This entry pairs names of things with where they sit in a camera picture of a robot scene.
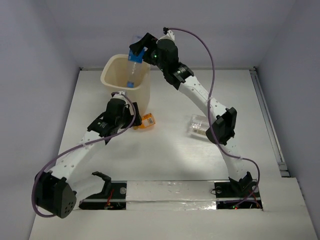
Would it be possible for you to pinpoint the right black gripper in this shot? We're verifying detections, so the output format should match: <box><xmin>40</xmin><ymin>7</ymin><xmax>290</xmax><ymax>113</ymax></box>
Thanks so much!
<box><xmin>130</xmin><ymin>31</ymin><xmax>168</xmax><ymax>72</ymax></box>

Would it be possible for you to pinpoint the small orange juice bottle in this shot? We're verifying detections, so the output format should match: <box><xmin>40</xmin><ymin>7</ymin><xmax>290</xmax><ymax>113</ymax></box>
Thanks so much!
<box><xmin>133</xmin><ymin>113</ymin><xmax>156</xmax><ymax>130</ymax></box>

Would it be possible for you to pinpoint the blue label bottle blue cap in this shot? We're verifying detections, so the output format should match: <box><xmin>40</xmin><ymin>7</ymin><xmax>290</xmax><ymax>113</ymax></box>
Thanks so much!
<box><xmin>126</xmin><ymin>49</ymin><xmax>145</xmax><ymax>88</ymax></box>

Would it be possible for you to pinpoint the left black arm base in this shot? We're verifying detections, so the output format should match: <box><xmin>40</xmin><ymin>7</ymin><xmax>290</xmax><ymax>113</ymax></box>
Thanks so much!
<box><xmin>79</xmin><ymin>171</ymin><xmax>127</xmax><ymax>210</ymax></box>

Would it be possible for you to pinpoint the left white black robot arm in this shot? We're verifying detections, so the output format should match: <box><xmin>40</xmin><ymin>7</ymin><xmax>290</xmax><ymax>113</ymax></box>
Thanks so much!
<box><xmin>31</xmin><ymin>92</ymin><xmax>142</xmax><ymax>219</ymax></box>

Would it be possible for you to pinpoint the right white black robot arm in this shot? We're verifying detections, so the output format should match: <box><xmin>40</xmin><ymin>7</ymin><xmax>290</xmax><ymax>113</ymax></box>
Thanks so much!
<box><xmin>129</xmin><ymin>31</ymin><xmax>253</xmax><ymax>196</ymax></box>

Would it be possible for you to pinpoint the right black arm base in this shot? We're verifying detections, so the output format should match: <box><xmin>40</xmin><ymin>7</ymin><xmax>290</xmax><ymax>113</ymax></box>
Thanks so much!
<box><xmin>210</xmin><ymin>181</ymin><xmax>263</xmax><ymax>210</ymax></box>

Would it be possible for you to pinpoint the cream plastic waste bin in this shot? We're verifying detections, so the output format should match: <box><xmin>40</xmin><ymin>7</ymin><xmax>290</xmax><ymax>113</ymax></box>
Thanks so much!
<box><xmin>100</xmin><ymin>54</ymin><xmax>151</xmax><ymax>115</ymax></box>

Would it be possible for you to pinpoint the large clear square bottle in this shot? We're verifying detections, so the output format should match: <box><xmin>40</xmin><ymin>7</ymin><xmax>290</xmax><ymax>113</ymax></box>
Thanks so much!
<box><xmin>187</xmin><ymin>114</ymin><xmax>209</xmax><ymax>139</ymax></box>

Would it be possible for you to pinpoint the shiny tape strip front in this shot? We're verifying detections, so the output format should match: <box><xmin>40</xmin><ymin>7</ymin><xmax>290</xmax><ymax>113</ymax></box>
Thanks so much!
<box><xmin>125</xmin><ymin>180</ymin><xmax>217</xmax><ymax>211</ymax></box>

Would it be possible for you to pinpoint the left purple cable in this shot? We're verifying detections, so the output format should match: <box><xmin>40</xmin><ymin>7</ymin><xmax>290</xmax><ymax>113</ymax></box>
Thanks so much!
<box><xmin>31</xmin><ymin>91</ymin><xmax>137</xmax><ymax>218</ymax></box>

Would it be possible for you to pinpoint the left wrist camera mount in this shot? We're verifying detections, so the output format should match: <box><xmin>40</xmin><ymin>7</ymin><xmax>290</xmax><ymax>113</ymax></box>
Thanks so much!
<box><xmin>111</xmin><ymin>91</ymin><xmax>127</xmax><ymax>101</ymax></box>

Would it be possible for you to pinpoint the aluminium rail right edge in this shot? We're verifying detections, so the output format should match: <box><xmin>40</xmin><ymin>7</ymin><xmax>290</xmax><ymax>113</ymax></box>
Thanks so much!
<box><xmin>249</xmin><ymin>67</ymin><xmax>291</xmax><ymax>178</ymax></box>

